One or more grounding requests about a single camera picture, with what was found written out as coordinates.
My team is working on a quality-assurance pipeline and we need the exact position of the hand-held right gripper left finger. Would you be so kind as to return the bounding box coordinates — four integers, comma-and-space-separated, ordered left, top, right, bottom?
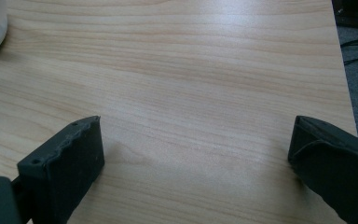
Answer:
10, 115, 105, 224

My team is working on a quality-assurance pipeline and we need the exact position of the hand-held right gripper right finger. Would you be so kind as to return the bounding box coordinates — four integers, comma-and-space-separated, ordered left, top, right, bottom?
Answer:
287, 115, 358, 224

